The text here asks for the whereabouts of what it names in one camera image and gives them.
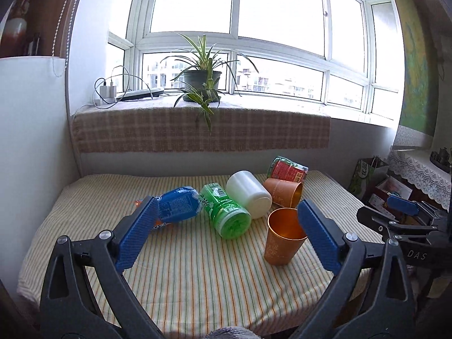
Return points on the black power strip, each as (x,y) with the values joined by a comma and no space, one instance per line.
(141,93)

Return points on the plaid windowsill cloth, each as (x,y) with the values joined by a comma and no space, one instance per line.
(141,130)

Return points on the green printed plastic cup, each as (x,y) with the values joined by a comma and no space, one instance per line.
(226,212)

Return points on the white window frame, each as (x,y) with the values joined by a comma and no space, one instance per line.
(236,40)

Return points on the white plastic cup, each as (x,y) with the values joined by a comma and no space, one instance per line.
(249,192)

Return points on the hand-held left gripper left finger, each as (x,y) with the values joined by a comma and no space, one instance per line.
(136,235)

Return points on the blue printed plastic cup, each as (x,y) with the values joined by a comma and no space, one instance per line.
(178,204)

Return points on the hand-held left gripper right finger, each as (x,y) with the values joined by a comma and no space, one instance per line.
(319,235)

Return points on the green shopping bag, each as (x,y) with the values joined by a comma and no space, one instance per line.
(363,176)

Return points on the red printed cup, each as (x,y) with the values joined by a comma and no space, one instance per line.
(287,171)

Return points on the white wall charger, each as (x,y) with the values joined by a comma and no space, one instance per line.
(104,93)
(112,91)

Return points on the orange metal cup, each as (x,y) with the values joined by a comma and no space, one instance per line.
(282,245)
(280,190)

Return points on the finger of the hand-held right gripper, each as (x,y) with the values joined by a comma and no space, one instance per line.
(374,219)
(402,204)

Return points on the white lace cloth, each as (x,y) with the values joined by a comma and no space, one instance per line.
(416,171)

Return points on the brown wooden cabinet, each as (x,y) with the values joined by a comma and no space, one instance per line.
(39,10)

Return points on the potted spider plant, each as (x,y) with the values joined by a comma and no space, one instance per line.
(202,79)

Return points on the wall map poster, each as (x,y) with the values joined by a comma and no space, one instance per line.
(416,77)

